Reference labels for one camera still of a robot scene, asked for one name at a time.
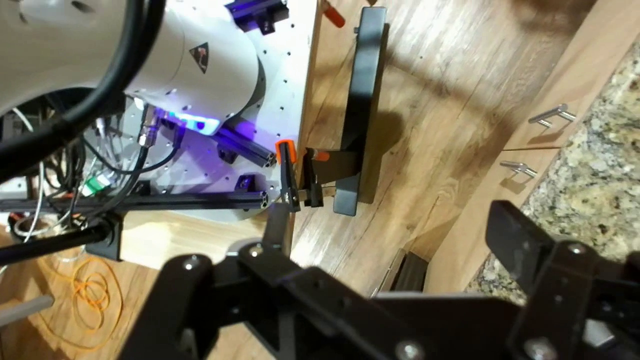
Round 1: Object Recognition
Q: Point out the green connector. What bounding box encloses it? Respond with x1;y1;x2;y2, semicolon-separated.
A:
80;170;113;199

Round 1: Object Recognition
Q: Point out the white perforated mounting plate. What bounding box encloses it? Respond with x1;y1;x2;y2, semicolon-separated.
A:
141;0;317;201

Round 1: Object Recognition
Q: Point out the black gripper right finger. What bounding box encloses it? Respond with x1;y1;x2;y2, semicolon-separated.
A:
484;198;640;360

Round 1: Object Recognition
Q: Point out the orange coiled cord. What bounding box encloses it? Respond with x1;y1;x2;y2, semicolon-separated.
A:
27;255;127;351

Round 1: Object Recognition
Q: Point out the grey rod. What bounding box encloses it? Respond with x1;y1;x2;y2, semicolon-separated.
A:
0;293;55;330

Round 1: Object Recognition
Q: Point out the black frame rail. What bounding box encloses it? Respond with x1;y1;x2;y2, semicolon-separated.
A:
0;190;267;213

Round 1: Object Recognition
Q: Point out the small black orange clamp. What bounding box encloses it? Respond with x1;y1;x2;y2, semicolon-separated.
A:
273;138;300;205

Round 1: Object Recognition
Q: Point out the tangled thin wire bundle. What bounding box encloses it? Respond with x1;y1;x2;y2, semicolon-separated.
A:
0;92;185;242

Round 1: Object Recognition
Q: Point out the black bar clamp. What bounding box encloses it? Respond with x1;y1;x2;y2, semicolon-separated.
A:
330;3;392;218

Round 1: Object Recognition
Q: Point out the orange clamp handle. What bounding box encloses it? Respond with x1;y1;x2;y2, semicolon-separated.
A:
317;0;348;30

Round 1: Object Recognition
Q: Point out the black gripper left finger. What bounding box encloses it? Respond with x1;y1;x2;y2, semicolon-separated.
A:
117;198;415;360

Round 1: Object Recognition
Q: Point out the black rod with bracket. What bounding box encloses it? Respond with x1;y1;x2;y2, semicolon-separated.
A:
0;212;126;267

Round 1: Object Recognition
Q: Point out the silver base cabinet handle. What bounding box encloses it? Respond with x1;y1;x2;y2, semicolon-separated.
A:
528;101;578;131
498;157;538;182

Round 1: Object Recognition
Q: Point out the thick black cable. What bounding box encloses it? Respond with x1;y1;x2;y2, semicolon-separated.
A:
0;0;168;185

